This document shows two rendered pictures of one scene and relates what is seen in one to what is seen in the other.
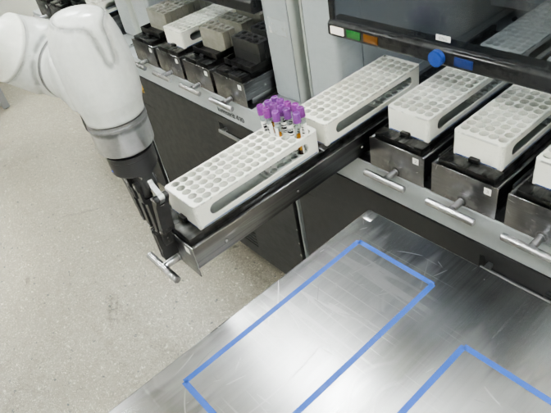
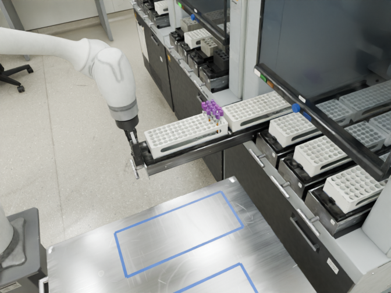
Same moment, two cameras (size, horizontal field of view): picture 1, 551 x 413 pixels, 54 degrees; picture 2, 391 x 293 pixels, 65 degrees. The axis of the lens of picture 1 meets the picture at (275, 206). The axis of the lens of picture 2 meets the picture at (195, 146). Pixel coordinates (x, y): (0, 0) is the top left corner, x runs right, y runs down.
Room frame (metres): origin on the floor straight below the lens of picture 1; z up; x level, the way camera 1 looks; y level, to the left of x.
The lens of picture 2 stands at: (0.02, -0.20, 1.60)
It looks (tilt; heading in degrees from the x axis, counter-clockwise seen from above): 44 degrees down; 14
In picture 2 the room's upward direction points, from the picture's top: 5 degrees counter-clockwise
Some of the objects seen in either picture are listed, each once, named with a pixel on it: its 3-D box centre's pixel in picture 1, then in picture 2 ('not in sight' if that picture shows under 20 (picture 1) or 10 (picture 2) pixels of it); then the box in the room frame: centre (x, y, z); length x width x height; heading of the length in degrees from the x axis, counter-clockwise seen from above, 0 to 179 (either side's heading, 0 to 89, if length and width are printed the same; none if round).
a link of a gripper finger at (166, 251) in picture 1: (166, 241); (137, 158); (0.74, 0.20, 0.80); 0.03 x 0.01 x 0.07; 124
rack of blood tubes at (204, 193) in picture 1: (245, 170); (187, 134); (0.85, 0.04, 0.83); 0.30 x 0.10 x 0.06; 124
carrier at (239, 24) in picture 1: (234, 29); (219, 45); (1.54, 0.01, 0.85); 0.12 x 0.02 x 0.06; 33
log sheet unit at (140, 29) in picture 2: not in sight; (141, 40); (2.44, 0.81, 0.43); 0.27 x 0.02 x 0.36; 34
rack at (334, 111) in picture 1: (358, 99); (260, 110); (1.03, -0.22, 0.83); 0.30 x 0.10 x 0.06; 124
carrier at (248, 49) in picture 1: (248, 49); (220, 61); (1.38, -0.02, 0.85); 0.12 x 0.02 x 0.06; 34
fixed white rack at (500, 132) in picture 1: (521, 115); (338, 148); (0.84, -0.49, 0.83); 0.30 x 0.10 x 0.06; 124
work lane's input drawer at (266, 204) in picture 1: (301, 159); (219, 134); (0.93, -0.07, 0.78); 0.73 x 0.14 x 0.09; 124
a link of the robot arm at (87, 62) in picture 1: (90, 63); (113, 74); (0.75, 0.21, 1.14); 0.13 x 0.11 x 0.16; 41
